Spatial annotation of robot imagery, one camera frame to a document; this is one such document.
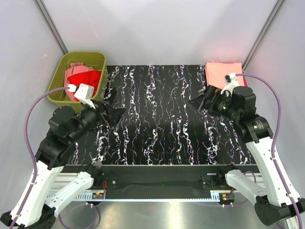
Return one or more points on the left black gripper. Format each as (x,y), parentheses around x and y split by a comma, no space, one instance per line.
(114,114)

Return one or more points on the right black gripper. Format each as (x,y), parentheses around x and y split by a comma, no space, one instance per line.
(212,94)

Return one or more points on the salmon pink t shirt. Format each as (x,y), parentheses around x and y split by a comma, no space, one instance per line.
(216,72)

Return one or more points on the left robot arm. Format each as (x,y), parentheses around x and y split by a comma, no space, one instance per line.
(36,209)

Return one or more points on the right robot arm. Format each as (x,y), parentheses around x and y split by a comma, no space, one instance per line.
(278,200)

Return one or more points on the red t shirt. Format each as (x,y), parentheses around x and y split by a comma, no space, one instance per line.
(91,78)

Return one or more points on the folded magenta t shirt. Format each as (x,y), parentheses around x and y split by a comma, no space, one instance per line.
(244,79)

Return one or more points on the olive green plastic bin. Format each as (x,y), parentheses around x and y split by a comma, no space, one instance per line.
(96,60)

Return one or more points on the dusty pink t shirt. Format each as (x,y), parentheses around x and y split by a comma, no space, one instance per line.
(74,69)

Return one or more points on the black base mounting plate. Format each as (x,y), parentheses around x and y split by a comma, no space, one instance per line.
(160,182)

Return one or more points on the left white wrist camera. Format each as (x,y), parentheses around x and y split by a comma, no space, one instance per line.
(83,93)

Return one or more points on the aluminium frame rail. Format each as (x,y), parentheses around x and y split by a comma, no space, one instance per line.
(100,194)

